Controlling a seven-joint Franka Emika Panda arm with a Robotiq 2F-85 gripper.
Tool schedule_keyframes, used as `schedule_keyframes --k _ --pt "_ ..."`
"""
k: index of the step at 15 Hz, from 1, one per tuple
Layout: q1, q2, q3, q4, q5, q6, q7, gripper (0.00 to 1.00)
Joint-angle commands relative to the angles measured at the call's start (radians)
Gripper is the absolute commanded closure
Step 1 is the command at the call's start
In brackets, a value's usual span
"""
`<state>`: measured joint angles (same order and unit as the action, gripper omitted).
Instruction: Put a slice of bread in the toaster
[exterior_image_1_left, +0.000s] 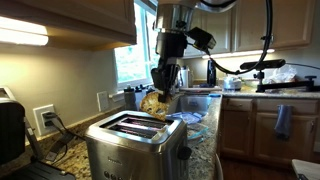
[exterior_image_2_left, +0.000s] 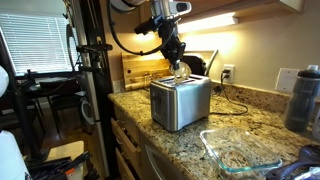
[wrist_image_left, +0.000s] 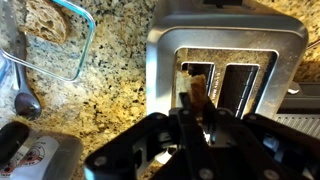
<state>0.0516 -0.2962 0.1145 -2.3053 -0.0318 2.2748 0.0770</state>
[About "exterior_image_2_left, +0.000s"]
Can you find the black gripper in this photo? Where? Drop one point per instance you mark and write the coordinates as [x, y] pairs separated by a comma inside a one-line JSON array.
[[171, 40]]

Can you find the brown bread slice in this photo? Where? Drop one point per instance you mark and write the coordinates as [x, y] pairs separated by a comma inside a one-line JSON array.
[[236, 160], [181, 71]]

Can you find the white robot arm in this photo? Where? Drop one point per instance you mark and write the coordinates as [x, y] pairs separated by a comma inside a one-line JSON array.
[[161, 8]]

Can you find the stainless steel toaster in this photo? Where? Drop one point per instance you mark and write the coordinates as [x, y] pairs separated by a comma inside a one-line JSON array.
[[176, 103]]

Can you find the wooden cutting board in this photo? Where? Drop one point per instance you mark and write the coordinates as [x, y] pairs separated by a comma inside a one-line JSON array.
[[140, 66]]

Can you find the wooden cabinet drawer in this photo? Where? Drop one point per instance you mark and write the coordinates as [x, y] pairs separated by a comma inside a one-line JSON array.
[[125, 170], [131, 128], [130, 153]]

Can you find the stainless steel dishwasher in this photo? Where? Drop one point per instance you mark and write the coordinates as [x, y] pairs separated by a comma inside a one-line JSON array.
[[173, 170]]

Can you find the dark wooden chair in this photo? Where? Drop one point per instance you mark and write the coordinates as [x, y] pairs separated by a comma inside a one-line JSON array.
[[63, 100]]

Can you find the dark dining table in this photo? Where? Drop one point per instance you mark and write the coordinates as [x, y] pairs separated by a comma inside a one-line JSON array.
[[50, 81]]

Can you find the dark water bottle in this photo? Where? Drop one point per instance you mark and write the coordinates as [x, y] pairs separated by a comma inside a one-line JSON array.
[[300, 100]]

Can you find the clear glass food container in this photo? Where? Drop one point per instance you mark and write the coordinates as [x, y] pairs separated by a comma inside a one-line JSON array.
[[266, 165]]

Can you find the white window blinds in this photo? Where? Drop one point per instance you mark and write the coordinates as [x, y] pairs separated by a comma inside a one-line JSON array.
[[33, 43]]

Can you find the black metal stand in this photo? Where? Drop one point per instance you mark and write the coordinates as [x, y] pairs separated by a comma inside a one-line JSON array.
[[25, 126]]

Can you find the black tool pile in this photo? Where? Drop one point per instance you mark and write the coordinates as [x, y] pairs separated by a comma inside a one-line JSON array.
[[50, 168]]

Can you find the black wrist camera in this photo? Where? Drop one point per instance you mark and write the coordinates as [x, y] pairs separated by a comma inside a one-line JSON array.
[[145, 26]]

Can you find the white wall outlet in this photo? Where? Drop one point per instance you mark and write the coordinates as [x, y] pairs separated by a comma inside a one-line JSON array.
[[230, 68]]

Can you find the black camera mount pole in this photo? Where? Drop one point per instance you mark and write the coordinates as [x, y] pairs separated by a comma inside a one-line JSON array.
[[96, 20]]

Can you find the wooden wall cabinet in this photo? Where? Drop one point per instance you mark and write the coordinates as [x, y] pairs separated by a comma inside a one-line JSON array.
[[250, 6]]

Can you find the white wall switch plate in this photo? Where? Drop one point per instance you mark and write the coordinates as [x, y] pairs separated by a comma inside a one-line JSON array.
[[286, 80]]

